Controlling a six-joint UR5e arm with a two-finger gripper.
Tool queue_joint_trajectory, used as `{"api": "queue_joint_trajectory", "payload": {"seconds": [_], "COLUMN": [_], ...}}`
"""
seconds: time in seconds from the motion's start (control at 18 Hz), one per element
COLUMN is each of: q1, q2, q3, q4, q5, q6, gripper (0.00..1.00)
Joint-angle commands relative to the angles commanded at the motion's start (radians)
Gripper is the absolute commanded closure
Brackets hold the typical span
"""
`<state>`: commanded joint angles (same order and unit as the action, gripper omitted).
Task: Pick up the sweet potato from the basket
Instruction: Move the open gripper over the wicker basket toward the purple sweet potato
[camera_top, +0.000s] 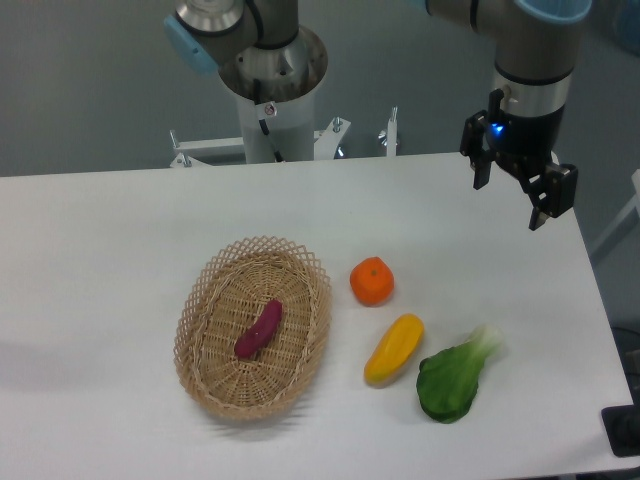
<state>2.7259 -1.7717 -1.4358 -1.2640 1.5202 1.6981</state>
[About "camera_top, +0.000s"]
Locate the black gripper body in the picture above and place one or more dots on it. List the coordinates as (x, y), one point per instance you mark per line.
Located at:
(521, 146)

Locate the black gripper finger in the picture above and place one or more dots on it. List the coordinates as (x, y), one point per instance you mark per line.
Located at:
(472, 146)
(552, 193)

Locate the purple sweet potato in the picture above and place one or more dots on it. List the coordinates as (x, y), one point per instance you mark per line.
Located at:
(261, 332)

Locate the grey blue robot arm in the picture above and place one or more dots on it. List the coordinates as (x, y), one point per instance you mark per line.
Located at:
(537, 42)

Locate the oval wicker basket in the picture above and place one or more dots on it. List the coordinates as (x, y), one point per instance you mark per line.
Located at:
(226, 300)

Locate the orange tangerine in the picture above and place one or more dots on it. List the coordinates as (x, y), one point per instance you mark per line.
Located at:
(372, 281)

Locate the yellow mango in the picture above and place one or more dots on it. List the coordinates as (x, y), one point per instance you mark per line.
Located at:
(395, 348)

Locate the green bok choy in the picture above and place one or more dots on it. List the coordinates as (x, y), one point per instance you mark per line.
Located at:
(448, 382)

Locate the black device at edge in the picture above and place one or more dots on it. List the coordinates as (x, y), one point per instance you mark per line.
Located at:
(622, 428)

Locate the white table leg frame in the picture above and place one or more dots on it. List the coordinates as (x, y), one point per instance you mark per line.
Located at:
(622, 224)

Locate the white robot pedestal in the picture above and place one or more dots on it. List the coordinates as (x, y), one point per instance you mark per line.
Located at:
(275, 89)

